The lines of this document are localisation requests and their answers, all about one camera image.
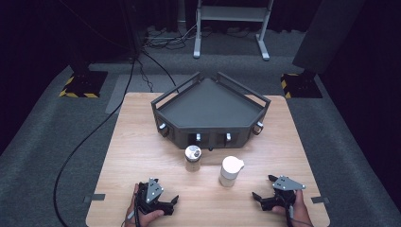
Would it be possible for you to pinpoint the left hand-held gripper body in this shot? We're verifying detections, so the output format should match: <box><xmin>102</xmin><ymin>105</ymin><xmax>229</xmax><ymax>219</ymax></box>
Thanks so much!
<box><xmin>135</xmin><ymin>178</ymin><xmax>168</xmax><ymax>216</ymax></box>

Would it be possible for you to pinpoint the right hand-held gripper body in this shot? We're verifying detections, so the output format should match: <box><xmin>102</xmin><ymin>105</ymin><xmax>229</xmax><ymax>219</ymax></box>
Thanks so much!
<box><xmin>260</xmin><ymin>175</ymin><xmax>307</xmax><ymax>212</ymax></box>

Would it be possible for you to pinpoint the person's left hand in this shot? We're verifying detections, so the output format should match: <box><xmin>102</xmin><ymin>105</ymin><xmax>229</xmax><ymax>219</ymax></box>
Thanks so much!
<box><xmin>124</xmin><ymin>183</ymin><xmax>166</xmax><ymax>227</ymax></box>

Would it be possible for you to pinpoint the person's right hand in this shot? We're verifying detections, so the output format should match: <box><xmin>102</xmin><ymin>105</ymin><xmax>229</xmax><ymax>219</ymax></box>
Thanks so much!
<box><xmin>271</xmin><ymin>189</ymin><xmax>313</xmax><ymax>227</ymax></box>

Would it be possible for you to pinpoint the white bottle with white lid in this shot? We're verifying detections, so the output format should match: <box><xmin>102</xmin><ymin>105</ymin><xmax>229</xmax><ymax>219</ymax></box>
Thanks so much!
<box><xmin>218</xmin><ymin>155</ymin><xmax>245</xmax><ymax>187</ymax></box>

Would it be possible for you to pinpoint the glass jar with silver lid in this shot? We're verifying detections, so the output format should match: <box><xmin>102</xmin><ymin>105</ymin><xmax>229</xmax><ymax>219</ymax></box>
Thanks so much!
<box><xmin>184</xmin><ymin>145</ymin><xmax>202</xmax><ymax>173</ymax></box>

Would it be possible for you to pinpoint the dark grey corner shelf rack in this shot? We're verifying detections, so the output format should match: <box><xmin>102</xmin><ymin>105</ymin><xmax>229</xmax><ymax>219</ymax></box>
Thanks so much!
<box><xmin>150</xmin><ymin>71</ymin><xmax>271</xmax><ymax>149</ymax></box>

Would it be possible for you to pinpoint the black base with hazard stripes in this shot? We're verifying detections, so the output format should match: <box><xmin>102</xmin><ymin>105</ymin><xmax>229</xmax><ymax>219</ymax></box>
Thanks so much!
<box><xmin>59</xmin><ymin>70</ymin><xmax>109</xmax><ymax>99</ymax></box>
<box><xmin>280</xmin><ymin>73</ymin><xmax>323</xmax><ymax>99</ymax></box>

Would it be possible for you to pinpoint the dark grey panel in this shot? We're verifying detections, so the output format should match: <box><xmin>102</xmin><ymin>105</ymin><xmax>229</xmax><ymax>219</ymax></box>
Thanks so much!
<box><xmin>291</xmin><ymin>0</ymin><xmax>367</xmax><ymax>76</ymax></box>

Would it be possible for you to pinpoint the grey metal stand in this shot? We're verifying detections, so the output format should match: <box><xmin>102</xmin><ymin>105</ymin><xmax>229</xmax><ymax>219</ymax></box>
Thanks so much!
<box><xmin>192</xmin><ymin>0</ymin><xmax>274</xmax><ymax>61</ymax></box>

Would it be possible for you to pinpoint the left hand-held gripper cable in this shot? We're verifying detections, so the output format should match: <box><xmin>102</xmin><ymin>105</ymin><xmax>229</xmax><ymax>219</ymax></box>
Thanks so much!
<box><xmin>126</xmin><ymin>193</ymin><xmax>141</xmax><ymax>227</ymax></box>

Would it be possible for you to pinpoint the hand-held gripper cable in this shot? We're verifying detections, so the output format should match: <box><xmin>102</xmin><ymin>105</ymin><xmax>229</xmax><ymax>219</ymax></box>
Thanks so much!
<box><xmin>284</xmin><ymin>201</ymin><xmax>297</xmax><ymax>227</ymax></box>
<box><xmin>126</xmin><ymin>193</ymin><xmax>141</xmax><ymax>227</ymax></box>

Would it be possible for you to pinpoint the right hand-held gripper cable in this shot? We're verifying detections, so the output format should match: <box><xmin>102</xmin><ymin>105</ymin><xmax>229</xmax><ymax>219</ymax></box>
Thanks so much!
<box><xmin>284</xmin><ymin>201</ymin><xmax>297</xmax><ymax>227</ymax></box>

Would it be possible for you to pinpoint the long black floor cable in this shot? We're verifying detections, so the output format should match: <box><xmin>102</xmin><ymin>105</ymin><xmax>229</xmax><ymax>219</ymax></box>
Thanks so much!
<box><xmin>52</xmin><ymin>55</ymin><xmax>137</xmax><ymax>227</ymax></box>

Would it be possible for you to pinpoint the thin black floor cable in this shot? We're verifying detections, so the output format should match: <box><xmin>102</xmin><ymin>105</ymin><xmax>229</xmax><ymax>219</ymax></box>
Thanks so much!
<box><xmin>141</xmin><ymin>49</ymin><xmax>180</xmax><ymax>93</ymax></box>

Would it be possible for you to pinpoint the tangle of black cables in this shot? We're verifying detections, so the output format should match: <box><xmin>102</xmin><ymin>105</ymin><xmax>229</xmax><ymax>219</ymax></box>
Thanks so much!
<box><xmin>143</xmin><ymin>23</ymin><xmax>198</xmax><ymax>51</ymax></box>

